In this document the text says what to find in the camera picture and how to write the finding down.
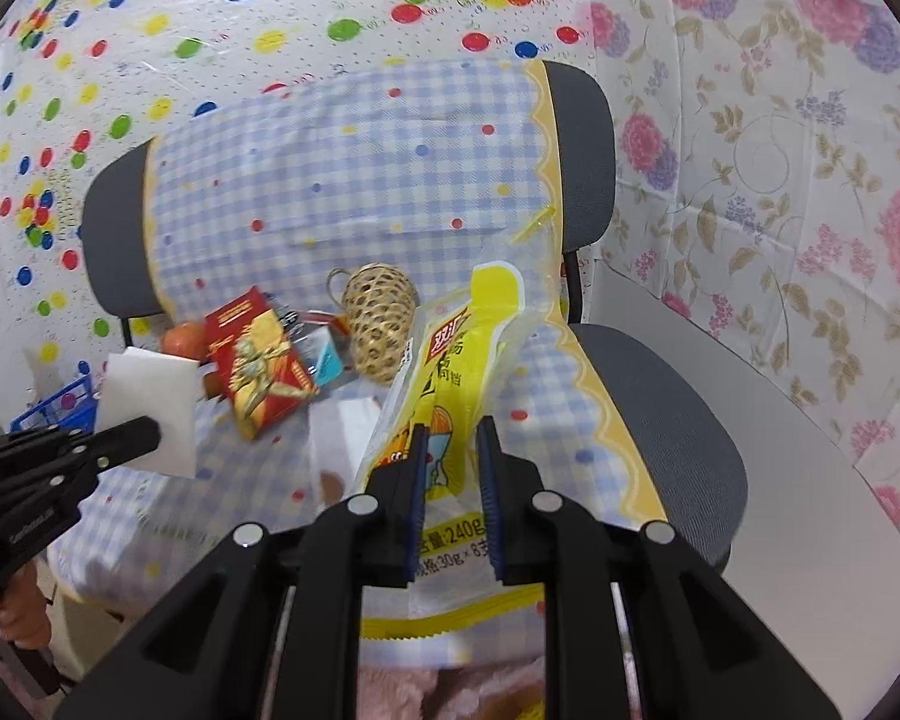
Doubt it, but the white tissue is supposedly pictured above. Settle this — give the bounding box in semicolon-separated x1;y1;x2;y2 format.
96;349;202;479

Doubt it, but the floral plastic sheet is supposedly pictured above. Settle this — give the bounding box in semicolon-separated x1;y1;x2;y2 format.
581;0;900;541

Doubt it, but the small blue basket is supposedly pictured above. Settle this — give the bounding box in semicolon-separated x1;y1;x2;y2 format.
9;379;95;436

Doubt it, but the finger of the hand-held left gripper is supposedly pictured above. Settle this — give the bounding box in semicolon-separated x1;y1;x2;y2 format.
0;415;163;527

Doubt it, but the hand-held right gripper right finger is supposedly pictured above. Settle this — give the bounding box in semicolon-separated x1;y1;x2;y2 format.
476;415;845;720

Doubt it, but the small blue packet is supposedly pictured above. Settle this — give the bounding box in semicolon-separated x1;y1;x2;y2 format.
300;330;346;389

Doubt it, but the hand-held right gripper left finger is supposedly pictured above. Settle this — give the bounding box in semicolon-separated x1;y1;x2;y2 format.
52;424;430;720

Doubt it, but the grey office chair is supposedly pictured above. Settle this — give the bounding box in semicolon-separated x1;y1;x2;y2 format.
81;60;749;578

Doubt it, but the blue checkered cloth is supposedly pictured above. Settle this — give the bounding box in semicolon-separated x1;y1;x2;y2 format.
45;58;672;616

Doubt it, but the red printed box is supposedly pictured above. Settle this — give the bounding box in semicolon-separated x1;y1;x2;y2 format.
204;286;322;442

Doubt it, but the orange fruit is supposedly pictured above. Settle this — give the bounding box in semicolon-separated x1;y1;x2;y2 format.
161;321;212;357

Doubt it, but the yellow snack bag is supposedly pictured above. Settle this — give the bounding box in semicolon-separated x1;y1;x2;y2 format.
356;240;571;642

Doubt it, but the polka dot plastic sheet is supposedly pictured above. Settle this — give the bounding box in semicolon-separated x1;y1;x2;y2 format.
0;0;593;421

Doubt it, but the person's left hand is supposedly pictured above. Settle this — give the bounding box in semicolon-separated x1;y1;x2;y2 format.
0;559;53;650

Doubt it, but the woven straw pouch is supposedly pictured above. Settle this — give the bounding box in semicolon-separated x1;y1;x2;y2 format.
328;262;421;385

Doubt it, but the pink fluffy rug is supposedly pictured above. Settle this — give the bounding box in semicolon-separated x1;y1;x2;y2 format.
356;660;548;720

